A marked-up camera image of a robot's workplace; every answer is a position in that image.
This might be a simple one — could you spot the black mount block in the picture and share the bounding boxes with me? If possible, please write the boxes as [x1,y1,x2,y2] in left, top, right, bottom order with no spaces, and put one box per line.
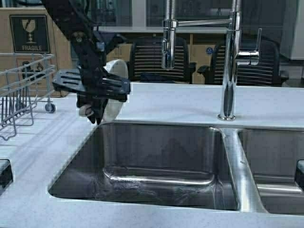
[0,159,13,192]
[295,160,304,190]

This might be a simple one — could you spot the stainless steel right sink basin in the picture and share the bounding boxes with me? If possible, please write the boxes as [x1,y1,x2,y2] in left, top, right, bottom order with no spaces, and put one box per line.
[238,129,304,216]

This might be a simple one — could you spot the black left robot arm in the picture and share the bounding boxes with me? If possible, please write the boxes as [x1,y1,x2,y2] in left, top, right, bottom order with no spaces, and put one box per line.
[42,0,131,125]

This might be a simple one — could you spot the black mesh office chair right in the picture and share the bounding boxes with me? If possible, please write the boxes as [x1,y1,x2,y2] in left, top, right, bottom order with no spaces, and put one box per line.
[197,38,289,86]

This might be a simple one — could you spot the stainless steel left sink basin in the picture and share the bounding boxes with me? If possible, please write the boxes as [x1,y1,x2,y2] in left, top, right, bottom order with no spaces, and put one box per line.
[49,123,238,211]

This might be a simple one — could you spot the cardboard box fragile label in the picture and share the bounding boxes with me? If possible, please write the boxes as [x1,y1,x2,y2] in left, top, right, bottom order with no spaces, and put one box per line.
[0,8,79,98]

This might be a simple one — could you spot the black mount block left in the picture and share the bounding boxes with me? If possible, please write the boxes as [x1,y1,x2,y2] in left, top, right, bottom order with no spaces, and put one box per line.
[0,159,13,192]

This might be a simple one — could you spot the chrome kitchen faucet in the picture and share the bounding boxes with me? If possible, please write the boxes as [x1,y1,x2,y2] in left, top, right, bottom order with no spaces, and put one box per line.
[161,0,262,121]

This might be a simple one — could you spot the black mesh office chair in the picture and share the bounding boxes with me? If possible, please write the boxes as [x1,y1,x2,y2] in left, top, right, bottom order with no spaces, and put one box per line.
[197,38,289,86]
[127,36,196,84]

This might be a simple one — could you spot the grey wire dish rack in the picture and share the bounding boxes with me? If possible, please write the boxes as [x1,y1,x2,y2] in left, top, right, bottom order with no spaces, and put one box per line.
[0,53,56,141]

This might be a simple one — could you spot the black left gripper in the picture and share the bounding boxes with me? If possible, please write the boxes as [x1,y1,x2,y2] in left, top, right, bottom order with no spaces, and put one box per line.
[52,64,131,125]

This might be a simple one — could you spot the white pan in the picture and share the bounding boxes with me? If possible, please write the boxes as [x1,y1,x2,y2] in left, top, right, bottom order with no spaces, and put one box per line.
[78,59,129,125]

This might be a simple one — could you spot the black mount block right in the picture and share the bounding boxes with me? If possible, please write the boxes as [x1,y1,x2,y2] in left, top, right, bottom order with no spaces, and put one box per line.
[295,160,304,190]

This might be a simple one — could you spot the black mesh office chair left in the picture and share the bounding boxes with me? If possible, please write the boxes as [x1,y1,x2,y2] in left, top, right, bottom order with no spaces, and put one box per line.
[127,36,196,84]

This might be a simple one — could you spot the wooden shelf unit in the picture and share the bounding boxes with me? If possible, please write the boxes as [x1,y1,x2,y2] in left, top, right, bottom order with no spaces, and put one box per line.
[106,27,226,84]

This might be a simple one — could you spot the stainless steel sink basin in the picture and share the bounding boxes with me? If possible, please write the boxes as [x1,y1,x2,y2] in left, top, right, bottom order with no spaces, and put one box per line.
[238,129,304,216]
[49,123,238,211]

